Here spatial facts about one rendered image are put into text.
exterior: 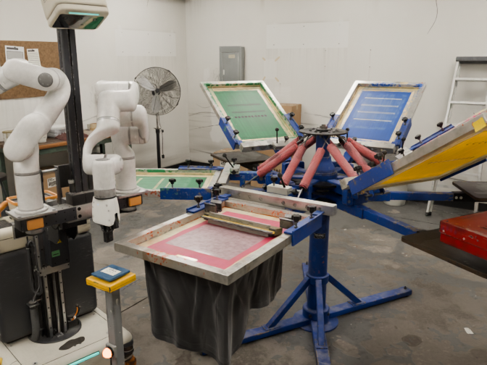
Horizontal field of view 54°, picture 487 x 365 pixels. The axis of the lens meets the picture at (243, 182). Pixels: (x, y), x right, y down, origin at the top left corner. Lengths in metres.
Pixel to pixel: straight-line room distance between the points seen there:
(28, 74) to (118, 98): 0.32
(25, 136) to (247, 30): 5.49
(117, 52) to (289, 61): 2.31
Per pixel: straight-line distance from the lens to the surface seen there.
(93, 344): 2.77
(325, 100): 6.56
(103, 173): 1.71
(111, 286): 1.80
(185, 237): 2.18
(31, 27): 6.02
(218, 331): 2.00
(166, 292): 2.10
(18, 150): 1.96
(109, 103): 1.87
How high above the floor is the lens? 1.73
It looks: 14 degrees down
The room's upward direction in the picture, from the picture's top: straight up
